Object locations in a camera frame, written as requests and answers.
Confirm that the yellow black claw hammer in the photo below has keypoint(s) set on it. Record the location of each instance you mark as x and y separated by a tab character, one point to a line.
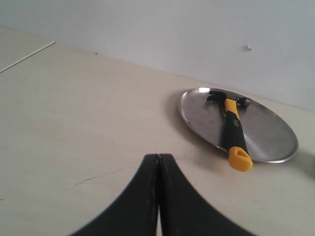
233	135

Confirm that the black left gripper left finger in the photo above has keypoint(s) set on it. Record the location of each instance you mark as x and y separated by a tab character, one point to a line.
135	211

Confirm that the round steel plate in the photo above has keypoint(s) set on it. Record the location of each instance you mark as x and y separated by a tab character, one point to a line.
268	137

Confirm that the white wall plug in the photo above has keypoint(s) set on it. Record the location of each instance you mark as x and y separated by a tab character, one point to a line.
247	48

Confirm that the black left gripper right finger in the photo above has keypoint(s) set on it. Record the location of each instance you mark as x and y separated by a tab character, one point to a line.
183	211

